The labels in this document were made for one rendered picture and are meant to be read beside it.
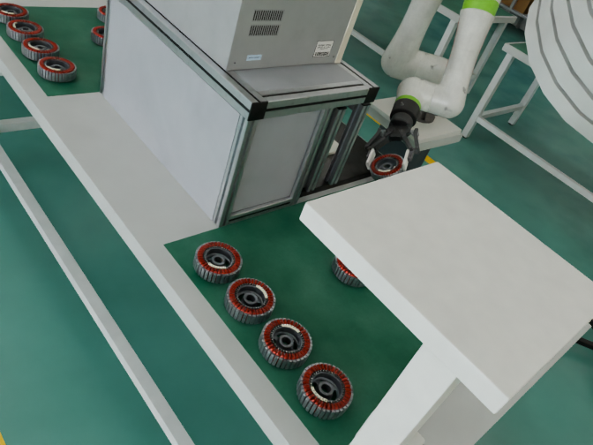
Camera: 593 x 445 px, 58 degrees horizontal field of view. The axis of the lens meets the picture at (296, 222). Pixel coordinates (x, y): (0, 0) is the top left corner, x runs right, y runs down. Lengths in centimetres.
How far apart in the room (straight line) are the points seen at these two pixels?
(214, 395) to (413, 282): 133
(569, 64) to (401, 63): 179
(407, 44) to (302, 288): 116
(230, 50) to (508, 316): 83
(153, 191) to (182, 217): 12
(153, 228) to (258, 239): 27
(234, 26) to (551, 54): 91
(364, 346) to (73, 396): 103
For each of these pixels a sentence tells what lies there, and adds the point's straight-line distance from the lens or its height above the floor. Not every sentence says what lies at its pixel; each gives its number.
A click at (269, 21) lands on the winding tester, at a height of 123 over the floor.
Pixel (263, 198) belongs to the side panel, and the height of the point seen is 80.
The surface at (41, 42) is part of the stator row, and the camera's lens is 203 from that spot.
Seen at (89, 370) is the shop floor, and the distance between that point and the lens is 198.
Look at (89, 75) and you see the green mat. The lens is 193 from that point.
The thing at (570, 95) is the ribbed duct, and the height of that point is 155.
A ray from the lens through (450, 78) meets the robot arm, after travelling 195.
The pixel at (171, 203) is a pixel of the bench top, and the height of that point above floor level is 75.
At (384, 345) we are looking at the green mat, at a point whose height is 75.
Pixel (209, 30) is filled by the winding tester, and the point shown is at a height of 117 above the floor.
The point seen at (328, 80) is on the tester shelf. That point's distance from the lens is 141.
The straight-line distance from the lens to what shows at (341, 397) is 111.
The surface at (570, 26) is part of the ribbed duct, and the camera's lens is 42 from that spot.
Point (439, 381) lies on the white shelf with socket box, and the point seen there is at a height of 113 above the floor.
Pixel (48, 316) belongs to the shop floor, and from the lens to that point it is 211.
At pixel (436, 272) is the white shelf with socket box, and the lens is 77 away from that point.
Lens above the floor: 165
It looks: 38 degrees down
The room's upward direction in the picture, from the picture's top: 22 degrees clockwise
